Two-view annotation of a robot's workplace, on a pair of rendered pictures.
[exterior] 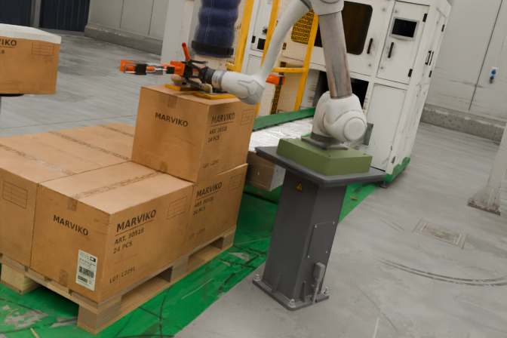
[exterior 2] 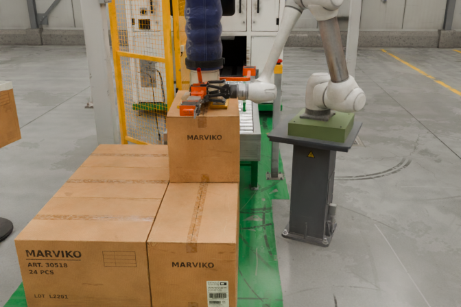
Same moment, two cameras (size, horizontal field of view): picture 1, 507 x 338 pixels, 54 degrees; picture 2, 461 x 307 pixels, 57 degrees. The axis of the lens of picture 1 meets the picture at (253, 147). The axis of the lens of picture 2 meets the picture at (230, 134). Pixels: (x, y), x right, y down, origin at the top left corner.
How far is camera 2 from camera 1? 1.18 m
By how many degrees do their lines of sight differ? 22
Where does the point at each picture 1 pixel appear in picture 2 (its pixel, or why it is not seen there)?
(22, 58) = not seen: outside the picture
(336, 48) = (338, 44)
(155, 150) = (194, 166)
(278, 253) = (300, 208)
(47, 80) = (12, 127)
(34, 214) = (147, 268)
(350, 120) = (357, 96)
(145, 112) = (175, 137)
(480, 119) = not seen: hidden behind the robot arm
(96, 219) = (221, 251)
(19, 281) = not seen: outside the picture
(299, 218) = (316, 177)
